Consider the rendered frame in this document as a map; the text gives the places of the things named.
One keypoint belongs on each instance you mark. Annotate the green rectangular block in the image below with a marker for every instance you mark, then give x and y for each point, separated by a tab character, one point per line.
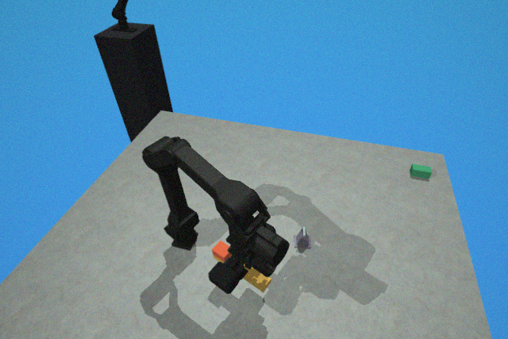
420	171

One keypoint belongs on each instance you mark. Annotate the yellow bar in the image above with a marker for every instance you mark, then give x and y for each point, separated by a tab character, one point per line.
254	277

